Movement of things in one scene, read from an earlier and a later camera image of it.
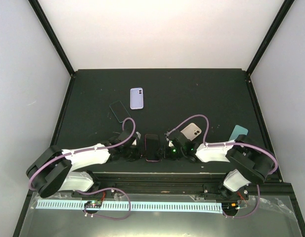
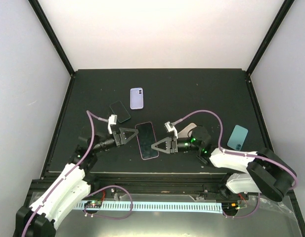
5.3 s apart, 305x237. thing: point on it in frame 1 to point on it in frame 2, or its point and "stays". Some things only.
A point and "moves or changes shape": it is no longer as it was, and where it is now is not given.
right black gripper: [165, 153] to [168, 140]
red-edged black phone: [152, 147] moves or changes shape
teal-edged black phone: [119, 111] stays
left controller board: [94, 204] stays
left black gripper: [140, 153] to [124, 130]
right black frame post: [284, 10] stays
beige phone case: [192, 131] stays
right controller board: [230, 206] stays
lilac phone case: [136, 98] stays
